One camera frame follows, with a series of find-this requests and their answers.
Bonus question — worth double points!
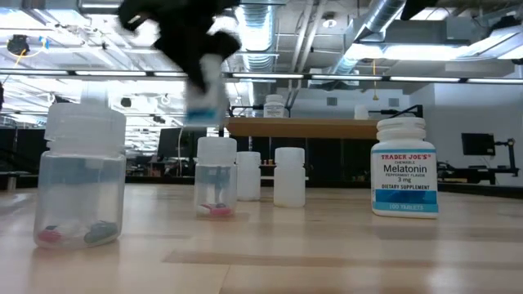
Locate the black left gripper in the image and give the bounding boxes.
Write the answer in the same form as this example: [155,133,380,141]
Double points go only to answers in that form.
[118,0,242,93]

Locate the white melatonin supplement bottle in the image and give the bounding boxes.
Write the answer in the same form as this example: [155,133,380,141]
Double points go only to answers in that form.
[183,52,229,127]
[263,94,286,119]
[370,117,440,220]

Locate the translucent white plastic bottle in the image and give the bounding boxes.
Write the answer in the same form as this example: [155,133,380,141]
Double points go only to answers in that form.
[235,151,262,202]
[273,147,306,208]

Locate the wooden shelf black metal legs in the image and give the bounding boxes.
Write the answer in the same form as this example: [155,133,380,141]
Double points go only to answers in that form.
[218,104,426,140]

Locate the rectangular ceiling light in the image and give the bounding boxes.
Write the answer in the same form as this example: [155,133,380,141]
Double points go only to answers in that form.
[383,42,475,62]

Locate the black desk monitor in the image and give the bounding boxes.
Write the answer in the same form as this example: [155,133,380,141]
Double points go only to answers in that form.
[157,127,208,158]

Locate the white pillar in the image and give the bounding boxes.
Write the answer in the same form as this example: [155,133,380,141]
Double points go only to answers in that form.
[79,81,110,105]

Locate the black ceiling-hung device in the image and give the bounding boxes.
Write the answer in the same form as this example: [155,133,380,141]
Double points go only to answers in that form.
[6,34,32,57]

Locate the black partition panel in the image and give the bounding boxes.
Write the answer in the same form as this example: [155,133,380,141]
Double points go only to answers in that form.
[0,127,48,175]

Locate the silver ribbed air duct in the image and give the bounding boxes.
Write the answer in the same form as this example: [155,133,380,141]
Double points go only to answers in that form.
[235,3,279,73]

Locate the long ceiling light rail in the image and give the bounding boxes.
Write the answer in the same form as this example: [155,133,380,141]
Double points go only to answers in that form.
[0,69,523,85]

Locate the black metal table frame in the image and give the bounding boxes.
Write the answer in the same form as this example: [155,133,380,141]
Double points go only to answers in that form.
[0,173,523,201]

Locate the black wall screen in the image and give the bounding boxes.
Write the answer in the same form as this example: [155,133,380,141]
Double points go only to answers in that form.
[461,132,496,157]

